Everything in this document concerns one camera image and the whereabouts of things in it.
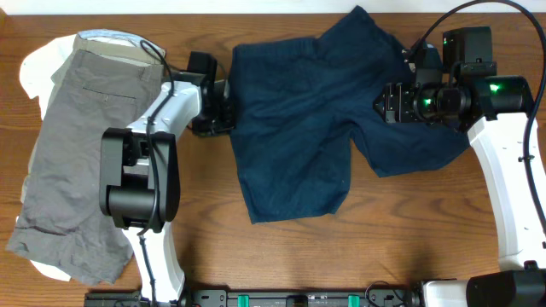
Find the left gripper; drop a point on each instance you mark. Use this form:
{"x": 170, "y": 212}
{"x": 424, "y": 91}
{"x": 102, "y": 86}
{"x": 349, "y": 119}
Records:
{"x": 229, "y": 124}

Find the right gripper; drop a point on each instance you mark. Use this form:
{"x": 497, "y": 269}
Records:
{"x": 397, "y": 96}

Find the navy blue shorts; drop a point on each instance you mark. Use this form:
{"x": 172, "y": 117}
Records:
{"x": 303, "y": 104}

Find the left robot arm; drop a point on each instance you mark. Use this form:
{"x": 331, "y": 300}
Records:
{"x": 139, "y": 185}

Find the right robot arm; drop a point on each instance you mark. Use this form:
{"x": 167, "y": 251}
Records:
{"x": 459, "y": 87}

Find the khaki shorts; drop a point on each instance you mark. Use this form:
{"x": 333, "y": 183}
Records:
{"x": 112, "y": 49}

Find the white garment under pile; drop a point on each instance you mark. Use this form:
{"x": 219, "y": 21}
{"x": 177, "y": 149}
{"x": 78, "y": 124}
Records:
{"x": 35, "y": 75}

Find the grey shorts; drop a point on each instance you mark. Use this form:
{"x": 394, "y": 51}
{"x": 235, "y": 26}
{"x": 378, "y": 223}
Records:
{"x": 60, "y": 223}

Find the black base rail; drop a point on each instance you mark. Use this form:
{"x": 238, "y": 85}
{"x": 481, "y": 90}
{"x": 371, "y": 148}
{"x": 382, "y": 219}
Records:
{"x": 375, "y": 296}

